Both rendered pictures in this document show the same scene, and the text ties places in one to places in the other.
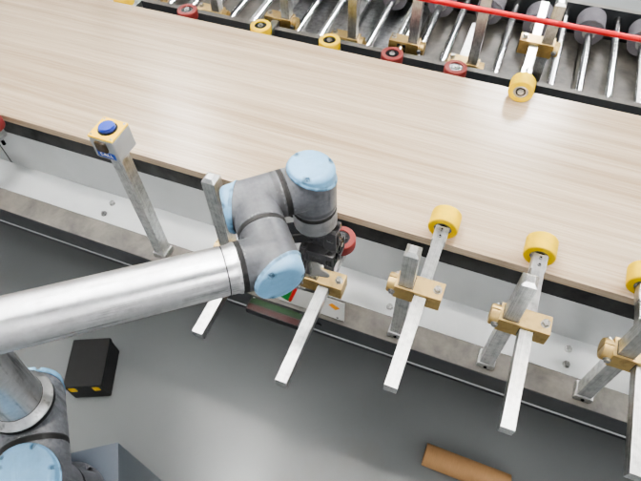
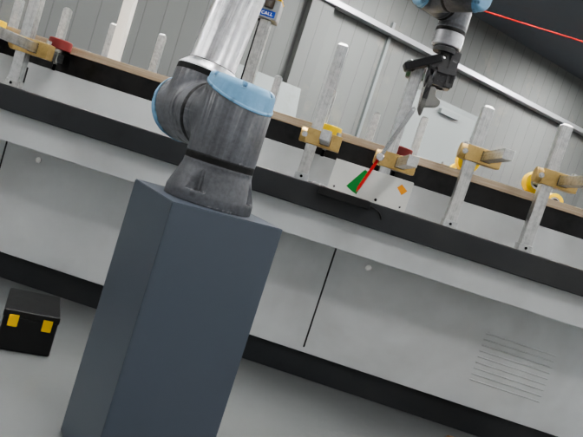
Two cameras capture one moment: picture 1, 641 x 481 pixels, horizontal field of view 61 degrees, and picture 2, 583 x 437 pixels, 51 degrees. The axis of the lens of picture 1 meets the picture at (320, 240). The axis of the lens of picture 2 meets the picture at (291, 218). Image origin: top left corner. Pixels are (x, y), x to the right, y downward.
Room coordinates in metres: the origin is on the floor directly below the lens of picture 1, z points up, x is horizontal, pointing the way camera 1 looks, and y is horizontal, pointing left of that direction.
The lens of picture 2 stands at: (-1.00, 0.98, 0.73)
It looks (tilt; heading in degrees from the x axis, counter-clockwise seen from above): 5 degrees down; 339
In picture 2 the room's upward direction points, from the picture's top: 18 degrees clockwise
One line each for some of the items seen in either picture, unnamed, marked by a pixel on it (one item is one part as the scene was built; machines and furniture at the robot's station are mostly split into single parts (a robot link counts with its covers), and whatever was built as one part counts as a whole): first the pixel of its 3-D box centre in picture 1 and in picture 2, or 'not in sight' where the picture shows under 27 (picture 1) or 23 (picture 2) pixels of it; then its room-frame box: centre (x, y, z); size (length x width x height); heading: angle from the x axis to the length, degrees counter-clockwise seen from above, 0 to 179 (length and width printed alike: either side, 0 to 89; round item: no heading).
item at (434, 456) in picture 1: (465, 470); not in sight; (0.45, -0.48, 0.04); 0.30 x 0.08 x 0.08; 67
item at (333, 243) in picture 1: (320, 240); (441, 68); (0.68, 0.00, 1.15); 0.09 x 0.08 x 0.12; 66
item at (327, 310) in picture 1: (300, 299); (370, 185); (0.77, 0.06, 0.75); 0.26 x 0.01 x 0.10; 67
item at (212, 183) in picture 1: (226, 236); (320, 115); (0.88, 0.25, 0.91); 0.03 x 0.03 x 0.48; 67
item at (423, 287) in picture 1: (415, 289); (479, 156); (0.67, -0.23, 0.94); 0.13 x 0.06 x 0.05; 67
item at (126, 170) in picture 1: (142, 207); (245, 88); (0.98, 0.49, 0.92); 0.05 x 0.04 x 0.45; 67
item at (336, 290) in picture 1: (320, 279); (394, 162); (0.77, 0.00, 0.84); 0.13 x 0.06 x 0.05; 67
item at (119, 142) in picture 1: (113, 140); (269, 10); (0.98, 0.49, 1.18); 0.07 x 0.07 x 0.08; 67
